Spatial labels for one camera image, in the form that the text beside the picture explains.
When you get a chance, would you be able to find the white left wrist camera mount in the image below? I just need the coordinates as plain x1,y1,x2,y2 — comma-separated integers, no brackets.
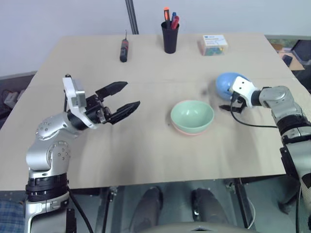
62,75,98,131

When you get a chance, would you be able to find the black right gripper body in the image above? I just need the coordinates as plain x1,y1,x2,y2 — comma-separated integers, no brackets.
228,91,246,114

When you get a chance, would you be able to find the pink bowl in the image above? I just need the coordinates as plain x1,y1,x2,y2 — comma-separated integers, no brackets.
172,120,212,136

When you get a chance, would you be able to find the clear box of coloured pins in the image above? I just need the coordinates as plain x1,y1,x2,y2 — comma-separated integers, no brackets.
197,34,229,57

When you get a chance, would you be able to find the green bowl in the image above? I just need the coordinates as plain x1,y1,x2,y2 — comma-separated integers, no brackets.
170,100,215,134

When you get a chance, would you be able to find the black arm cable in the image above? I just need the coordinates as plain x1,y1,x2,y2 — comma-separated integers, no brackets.
229,93,278,129
64,184,95,233

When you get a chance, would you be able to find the grey robot body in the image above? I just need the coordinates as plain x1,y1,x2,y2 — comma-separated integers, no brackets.
145,221,259,233

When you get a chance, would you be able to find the white power strip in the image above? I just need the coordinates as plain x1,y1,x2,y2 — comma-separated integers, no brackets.
1,89,25,108

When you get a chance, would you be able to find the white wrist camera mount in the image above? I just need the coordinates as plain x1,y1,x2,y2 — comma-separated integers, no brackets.
229,75,259,108
62,75,98,131

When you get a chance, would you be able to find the blue bowl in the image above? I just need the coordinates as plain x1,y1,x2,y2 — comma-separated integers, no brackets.
215,71,252,101

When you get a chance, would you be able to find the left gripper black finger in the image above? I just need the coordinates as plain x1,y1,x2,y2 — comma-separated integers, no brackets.
95,81,129,99
109,100,141,126

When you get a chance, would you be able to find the white cable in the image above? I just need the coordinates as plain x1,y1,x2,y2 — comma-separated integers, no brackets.
244,193,257,229

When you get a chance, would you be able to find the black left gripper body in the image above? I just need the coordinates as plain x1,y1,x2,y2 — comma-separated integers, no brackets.
85,93,113,125

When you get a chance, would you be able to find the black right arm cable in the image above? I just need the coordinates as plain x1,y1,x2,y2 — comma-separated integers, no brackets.
229,93,278,129

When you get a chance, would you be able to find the black and red screwdriver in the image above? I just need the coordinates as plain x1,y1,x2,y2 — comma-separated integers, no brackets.
119,29,130,63

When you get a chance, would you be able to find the blue plaid cloth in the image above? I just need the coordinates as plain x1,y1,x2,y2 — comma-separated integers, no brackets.
0,193,27,233

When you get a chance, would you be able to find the orange-handled tool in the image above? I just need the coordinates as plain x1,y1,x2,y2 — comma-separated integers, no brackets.
163,7,171,29

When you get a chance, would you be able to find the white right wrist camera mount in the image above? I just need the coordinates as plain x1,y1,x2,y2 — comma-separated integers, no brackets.
229,75,259,108

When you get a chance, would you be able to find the black table frame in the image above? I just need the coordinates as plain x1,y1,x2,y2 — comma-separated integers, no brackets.
69,175,289,233

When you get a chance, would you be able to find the grey metal pole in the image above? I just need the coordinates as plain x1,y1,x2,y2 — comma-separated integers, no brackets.
124,0,139,35

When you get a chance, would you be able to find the red-handled tool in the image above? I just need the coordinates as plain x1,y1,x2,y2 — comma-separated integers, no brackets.
170,16,181,30

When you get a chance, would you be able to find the black pen cup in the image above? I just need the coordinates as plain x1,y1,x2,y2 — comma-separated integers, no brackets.
160,21,180,54

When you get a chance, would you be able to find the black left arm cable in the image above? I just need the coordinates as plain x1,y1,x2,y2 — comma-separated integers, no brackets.
64,184,95,233

